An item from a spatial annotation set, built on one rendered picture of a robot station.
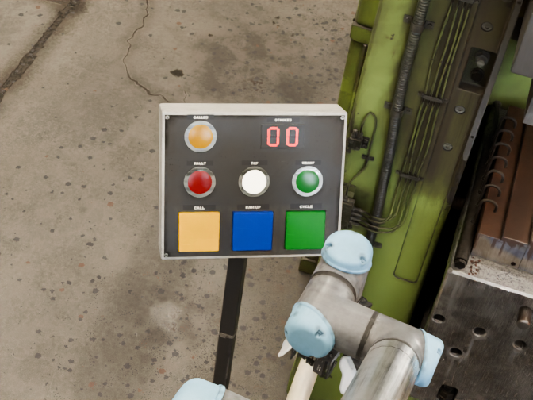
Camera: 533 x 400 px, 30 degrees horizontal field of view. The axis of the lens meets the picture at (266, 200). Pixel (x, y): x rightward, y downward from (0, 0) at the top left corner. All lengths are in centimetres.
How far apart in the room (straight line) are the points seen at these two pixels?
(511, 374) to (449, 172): 45
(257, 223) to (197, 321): 116
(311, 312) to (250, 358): 150
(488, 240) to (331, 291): 63
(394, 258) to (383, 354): 97
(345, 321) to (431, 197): 78
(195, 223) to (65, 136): 171
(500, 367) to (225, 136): 80
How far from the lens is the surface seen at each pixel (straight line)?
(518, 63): 173
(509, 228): 202
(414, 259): 230
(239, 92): 370
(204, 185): 182
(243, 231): 185
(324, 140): 183
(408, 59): 191
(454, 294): 205
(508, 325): 209
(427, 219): 220
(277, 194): 184
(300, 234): 187
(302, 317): 141
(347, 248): 148
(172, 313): 298
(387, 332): 142
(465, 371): 223
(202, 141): 179
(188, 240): 184
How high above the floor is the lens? 238
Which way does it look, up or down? 46 degrees down
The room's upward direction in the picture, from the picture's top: 9 degrees clockwise
